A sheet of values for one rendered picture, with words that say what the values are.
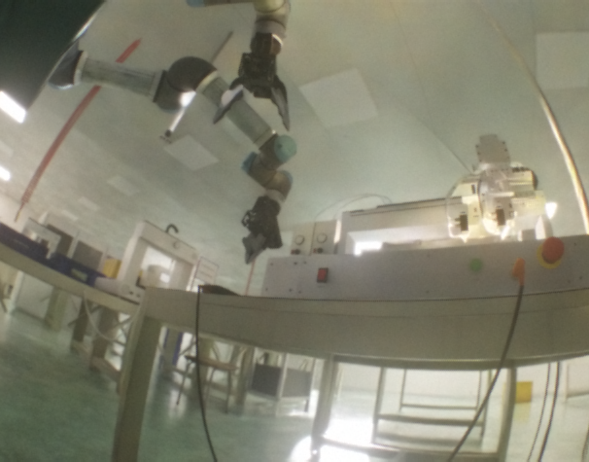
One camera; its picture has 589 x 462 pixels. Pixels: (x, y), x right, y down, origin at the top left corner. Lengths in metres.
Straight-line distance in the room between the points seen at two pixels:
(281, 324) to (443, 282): 0.30
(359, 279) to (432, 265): 0.14
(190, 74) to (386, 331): 0.81
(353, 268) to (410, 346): 0.20
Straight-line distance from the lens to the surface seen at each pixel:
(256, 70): 0.63
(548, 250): 0.52
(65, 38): 0.62
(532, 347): 0.47
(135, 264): 2.50
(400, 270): 0.54
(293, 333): 0.55
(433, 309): 0.47
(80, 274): 3.15
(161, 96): 1.00
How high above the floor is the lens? 0.64
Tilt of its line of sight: 24 degrees up
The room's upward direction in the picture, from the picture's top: 11 degrees clockwise
